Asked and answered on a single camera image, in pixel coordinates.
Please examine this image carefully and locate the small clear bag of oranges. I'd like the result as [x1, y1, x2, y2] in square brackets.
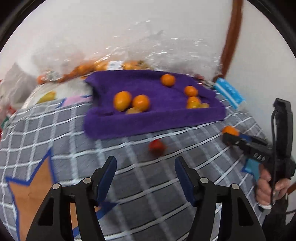
[33, 50, 96, 85]

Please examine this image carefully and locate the brown wooden door frame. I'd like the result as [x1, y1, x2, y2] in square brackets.
[213, 0, 243, 82]

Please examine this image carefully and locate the person right hand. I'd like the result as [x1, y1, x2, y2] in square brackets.
[255, 164, 290, 206]

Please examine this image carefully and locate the large clear plastic bag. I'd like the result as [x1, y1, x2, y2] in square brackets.
[124, 21, 220, 79]

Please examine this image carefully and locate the grey checked blanket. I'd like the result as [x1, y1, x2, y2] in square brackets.
[1, 95, 265, 240]

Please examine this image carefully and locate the purple towel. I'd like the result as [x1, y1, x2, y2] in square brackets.
[83, 70, 226, 140]

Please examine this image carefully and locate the large orange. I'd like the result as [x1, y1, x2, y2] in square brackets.
[160, 74, 176, 87]

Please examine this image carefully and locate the small red fruit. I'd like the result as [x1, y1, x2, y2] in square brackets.
[149, 139, 166, 157]

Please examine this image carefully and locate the yellow-green small fruit back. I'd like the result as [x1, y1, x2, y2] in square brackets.
[125, 107, 142, 114]

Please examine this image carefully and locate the fruit printed paper mat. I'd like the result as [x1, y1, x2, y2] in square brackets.
[21, 78, 92, 109]

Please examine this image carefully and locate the blue tissue pack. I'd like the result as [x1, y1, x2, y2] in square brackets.
[213, 77, 246, 111]

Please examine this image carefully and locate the white plastic shopping bag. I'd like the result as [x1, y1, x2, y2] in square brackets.
[1, 63, 37, 109]

